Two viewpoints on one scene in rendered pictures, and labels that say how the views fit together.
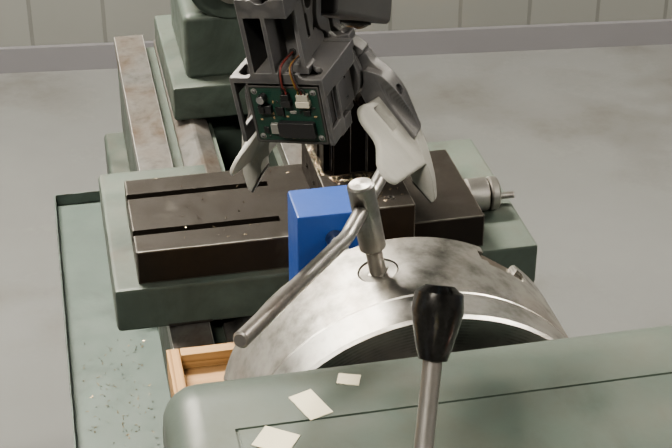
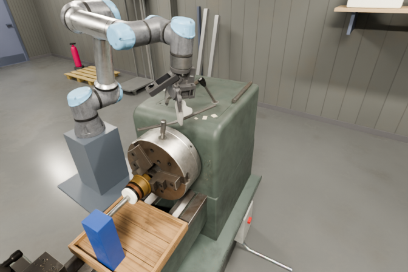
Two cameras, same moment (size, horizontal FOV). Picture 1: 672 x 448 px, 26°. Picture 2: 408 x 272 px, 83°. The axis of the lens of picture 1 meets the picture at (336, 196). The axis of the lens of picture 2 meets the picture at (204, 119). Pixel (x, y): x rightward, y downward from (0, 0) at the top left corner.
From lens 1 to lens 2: 1.60 m
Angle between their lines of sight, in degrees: 109
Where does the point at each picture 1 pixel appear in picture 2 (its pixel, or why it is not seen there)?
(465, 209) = (19, 263)
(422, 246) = (149, 138)
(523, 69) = not seen: outside the picture
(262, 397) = (209, 120)
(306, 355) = (186, 141)
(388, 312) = (172, 130)
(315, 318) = (178, 142)
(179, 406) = (220, 125)
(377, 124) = not seen: hidden behind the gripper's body
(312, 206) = (103, 219)
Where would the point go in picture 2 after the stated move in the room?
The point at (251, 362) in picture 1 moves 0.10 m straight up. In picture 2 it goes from (186, 159) to (185, 138)
